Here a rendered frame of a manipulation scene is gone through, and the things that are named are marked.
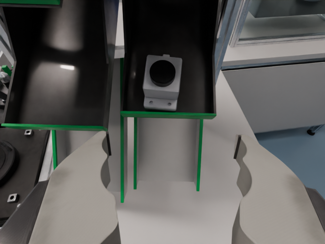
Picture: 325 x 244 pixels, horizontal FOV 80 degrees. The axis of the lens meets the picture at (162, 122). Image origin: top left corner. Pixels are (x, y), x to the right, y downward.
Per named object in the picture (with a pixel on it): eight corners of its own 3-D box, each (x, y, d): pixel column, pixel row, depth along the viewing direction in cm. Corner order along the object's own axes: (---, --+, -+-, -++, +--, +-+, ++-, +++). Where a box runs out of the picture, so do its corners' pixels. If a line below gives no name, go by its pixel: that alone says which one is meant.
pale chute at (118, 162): (127, 191, 42) (123, 203, 37) (66, 189, 42) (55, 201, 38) (127, 55, 38) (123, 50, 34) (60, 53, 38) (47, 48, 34)
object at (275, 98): (316, 135, 170) (421, 44, 102) (192, 151, 159) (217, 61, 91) (277, 83, 211) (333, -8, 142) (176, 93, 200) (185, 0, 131)
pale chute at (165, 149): (195, 181, 43) (199, 191, 39) (136, 179, 43) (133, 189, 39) (202, 50, 40) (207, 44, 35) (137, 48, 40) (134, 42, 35)
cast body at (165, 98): (175, 115, 28) (179, 99, 22) (145, 112, 28) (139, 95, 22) (180, 62, 30) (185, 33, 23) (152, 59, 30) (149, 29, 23)
